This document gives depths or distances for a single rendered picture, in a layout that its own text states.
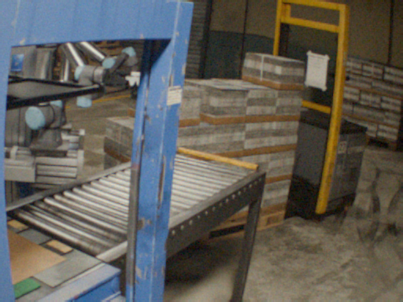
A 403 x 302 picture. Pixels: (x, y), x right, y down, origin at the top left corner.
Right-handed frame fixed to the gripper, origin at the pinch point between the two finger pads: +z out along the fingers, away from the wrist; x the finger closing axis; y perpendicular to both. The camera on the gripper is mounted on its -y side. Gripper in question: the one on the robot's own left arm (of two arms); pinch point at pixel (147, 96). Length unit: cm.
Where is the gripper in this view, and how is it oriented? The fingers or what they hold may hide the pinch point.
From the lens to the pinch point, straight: 333.5
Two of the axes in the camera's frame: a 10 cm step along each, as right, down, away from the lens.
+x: 6.5, 2.5, -7.2
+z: 2.8, 8.0, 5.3
